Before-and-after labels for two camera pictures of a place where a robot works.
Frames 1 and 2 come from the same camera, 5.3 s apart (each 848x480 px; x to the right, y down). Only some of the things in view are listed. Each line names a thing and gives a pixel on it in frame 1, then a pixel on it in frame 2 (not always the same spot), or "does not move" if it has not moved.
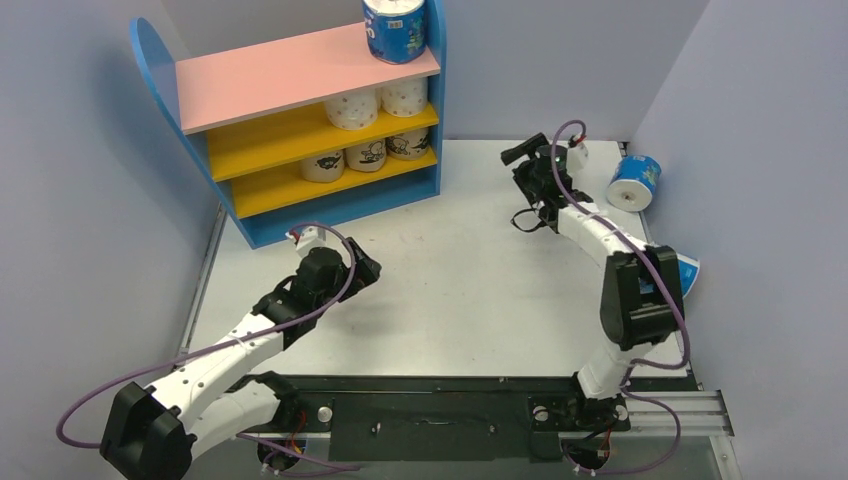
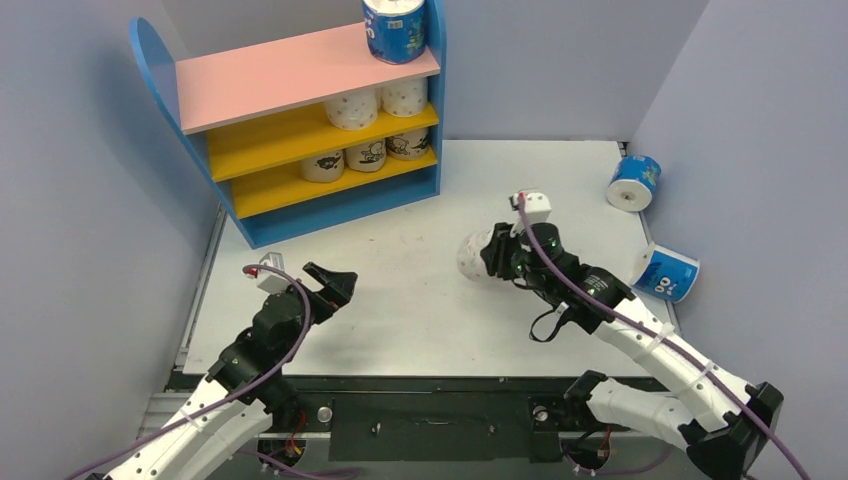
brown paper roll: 326,168 does not move
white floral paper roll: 354,112 does not move
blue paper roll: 395,31 does not move
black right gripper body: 526,168 to 506,248
